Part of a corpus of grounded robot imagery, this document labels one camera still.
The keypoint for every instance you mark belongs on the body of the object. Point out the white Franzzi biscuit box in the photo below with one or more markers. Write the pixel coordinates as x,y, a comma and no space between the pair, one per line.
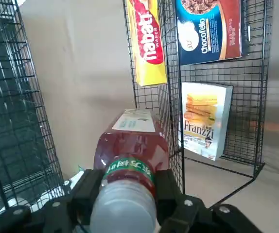
202,121

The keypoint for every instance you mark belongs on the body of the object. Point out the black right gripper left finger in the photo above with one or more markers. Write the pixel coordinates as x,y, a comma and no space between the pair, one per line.
57,213

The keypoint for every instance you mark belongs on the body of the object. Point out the Chocofello cookie box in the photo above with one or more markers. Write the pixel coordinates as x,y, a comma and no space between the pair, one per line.
207,31

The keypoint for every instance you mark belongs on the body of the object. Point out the amber tea bottle white cap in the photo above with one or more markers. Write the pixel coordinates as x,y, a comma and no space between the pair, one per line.
129,150

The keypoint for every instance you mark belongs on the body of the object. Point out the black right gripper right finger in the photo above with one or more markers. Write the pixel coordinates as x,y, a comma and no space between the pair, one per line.
190,216

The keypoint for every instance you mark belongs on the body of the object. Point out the yellow Nabati wafer box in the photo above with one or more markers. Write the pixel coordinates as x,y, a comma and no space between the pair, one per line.
146,43

